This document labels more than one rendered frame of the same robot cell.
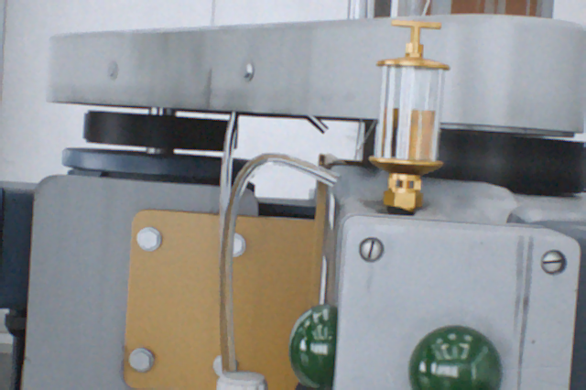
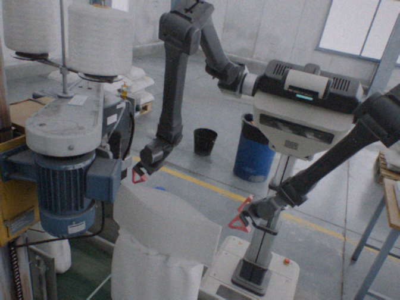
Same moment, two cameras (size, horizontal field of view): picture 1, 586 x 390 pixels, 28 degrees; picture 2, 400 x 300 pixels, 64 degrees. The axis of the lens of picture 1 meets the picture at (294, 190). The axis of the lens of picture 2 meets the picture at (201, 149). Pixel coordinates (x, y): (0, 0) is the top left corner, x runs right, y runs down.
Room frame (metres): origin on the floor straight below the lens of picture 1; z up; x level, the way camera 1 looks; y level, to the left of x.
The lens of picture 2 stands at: (1.47, 0.69, 1.77)
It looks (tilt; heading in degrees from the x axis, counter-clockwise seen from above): 26 degrees down; 200
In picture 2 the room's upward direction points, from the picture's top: 10 degrees clockwise
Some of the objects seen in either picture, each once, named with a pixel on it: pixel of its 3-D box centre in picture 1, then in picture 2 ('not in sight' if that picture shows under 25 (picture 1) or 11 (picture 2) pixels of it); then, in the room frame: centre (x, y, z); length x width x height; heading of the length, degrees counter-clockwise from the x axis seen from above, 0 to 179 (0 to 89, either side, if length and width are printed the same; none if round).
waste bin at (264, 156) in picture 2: not in sight; (256, 147); (-1.72, 0.16, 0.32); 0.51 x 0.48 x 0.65; 0
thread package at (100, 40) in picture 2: not in sight; (101, 40); (0.76, 0.10, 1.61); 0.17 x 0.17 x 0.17
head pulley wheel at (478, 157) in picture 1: (495, 160); not in sight; (0.57, -0.10, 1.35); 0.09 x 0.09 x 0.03
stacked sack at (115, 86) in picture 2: not in sight; (105, 81); (-1.69, -1.87, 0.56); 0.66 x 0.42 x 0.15; 0
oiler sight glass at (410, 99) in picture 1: (409, 113); (124, 90); (0.45, -0.04, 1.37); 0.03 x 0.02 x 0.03; 90
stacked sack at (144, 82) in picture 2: not in sight; (131, 82); (-2.28, -1.89, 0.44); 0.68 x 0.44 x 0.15; 0
